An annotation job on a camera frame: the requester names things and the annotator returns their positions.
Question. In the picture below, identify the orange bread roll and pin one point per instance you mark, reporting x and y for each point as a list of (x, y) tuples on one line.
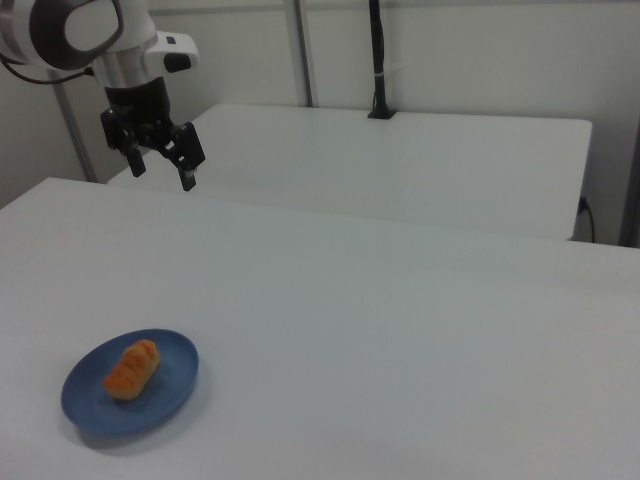
[(132, 370)]

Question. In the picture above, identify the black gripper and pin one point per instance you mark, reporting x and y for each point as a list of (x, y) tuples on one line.
[(140, 102)]

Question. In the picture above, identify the blue round plate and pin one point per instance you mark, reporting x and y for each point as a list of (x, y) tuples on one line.
[(165, 395)]

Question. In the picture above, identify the black pole with clamp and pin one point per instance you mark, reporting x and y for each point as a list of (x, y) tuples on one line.
[(378, 75)]

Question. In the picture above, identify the white background table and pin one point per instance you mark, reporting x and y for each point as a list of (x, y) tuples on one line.
[(400, 165)]

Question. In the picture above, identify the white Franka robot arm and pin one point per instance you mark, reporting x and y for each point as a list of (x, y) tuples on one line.
[(80, 30)]

